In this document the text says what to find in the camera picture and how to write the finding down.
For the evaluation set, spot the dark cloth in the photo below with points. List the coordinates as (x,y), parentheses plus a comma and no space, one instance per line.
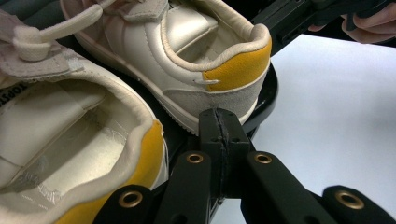
(28,9)

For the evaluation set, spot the black tray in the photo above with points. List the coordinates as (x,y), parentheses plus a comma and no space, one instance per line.
(265,99)

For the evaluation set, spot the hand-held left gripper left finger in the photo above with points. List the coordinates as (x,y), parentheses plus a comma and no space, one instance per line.
(211,137)

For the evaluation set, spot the cream sneaker yellow heel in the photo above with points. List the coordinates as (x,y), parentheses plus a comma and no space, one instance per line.
(143,46)
(62,130)

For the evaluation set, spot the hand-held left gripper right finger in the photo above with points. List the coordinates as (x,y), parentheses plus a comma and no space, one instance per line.
(236,137)

